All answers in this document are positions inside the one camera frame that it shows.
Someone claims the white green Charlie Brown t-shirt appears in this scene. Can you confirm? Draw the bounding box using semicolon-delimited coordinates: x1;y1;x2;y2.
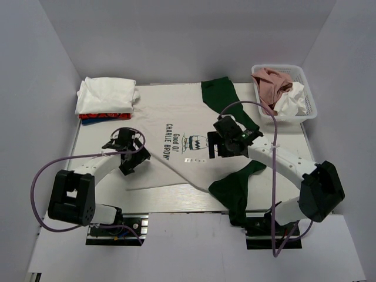
131;77;266;227

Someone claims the folded red t-shirt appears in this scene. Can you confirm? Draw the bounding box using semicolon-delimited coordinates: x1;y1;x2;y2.
78;113;132;119

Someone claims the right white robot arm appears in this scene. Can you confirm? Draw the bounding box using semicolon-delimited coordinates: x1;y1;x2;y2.
207;116;345;234

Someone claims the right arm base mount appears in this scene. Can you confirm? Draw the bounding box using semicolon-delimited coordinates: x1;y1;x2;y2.
239;216;303;250

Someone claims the folded white t-shirt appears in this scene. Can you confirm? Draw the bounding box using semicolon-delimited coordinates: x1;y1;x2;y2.
75;77;140;115

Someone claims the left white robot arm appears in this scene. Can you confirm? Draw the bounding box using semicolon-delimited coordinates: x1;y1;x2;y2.
48;127;151;234

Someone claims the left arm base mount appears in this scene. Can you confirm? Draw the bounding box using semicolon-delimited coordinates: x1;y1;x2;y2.
86;214;149;246

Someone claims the white plastic laundry basket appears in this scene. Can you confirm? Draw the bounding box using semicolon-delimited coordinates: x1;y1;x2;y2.
251;64;317;123

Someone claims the folded blue t-shirt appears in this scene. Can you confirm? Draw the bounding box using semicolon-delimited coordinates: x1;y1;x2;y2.
81;117;128;125

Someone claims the pink t-shirt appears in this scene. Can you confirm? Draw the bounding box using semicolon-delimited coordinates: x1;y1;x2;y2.
251;68;293;116

